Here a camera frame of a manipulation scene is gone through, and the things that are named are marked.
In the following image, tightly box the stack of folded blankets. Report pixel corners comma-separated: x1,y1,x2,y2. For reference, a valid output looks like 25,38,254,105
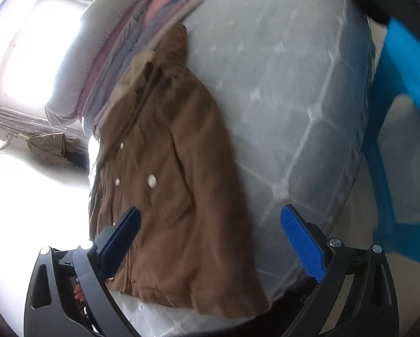
76,0,208,138

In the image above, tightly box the grey top folded quilt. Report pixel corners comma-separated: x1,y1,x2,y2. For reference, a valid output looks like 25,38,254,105
45,0,136,126

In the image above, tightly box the blue plastic stool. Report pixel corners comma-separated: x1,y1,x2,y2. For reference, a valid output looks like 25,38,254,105
362,18,420,263

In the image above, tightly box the brown corduroy jacket fleece collar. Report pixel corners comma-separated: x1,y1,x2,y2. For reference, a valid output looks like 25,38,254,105
90,23,270,319

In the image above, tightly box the grey quilted bed cover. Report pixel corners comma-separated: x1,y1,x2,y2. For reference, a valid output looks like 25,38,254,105
104,0,378,337

